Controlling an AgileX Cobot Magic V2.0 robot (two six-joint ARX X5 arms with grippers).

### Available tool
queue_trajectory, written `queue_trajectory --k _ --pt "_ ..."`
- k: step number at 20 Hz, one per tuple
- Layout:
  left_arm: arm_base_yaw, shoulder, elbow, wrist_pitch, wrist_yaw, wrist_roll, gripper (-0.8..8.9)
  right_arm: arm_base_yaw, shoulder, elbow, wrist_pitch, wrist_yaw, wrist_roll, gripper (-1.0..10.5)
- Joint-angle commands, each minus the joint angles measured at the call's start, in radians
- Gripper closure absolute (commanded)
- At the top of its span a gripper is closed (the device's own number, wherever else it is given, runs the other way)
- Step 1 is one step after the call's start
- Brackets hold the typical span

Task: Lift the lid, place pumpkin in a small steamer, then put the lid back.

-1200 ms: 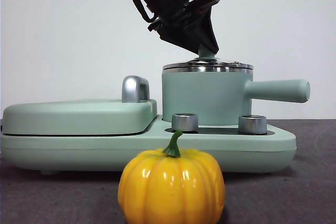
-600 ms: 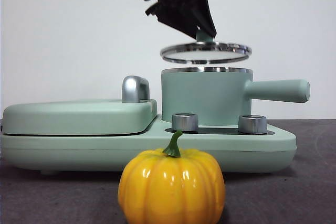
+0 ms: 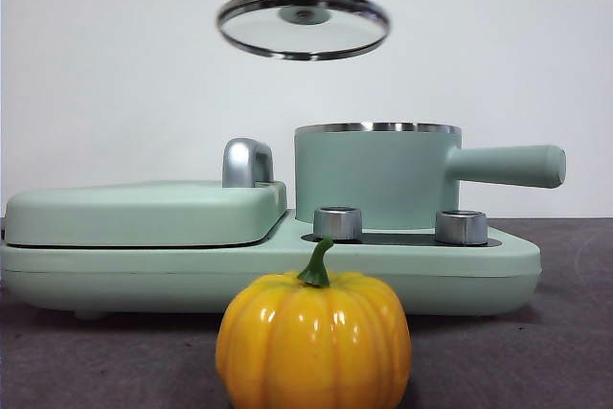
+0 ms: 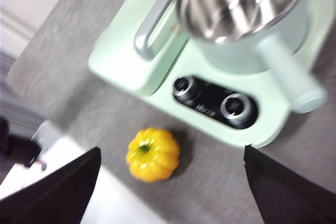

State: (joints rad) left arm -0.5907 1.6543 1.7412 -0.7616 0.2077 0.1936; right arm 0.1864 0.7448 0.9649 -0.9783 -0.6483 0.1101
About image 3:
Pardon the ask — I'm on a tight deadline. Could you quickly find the glass lid with green knob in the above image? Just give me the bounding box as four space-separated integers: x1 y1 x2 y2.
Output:
216 0 392 63

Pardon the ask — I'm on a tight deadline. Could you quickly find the yellow pumpkin with green stem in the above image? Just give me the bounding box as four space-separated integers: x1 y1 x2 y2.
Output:
215 236 412 409

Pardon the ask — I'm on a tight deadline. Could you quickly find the mint green steamer pot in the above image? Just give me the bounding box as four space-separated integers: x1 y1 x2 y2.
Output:
292 120 567 232

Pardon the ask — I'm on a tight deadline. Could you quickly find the silver control knob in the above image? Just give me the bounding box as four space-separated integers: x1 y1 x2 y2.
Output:
434 210 488 245
312 206 364 241

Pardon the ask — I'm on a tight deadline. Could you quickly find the mint green breakfast machine base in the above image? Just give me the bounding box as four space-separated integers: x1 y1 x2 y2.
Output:
0 224 543 322

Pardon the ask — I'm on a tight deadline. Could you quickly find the silver griddle cover handle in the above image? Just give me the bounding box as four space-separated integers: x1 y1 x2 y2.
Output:
221 138 276 189

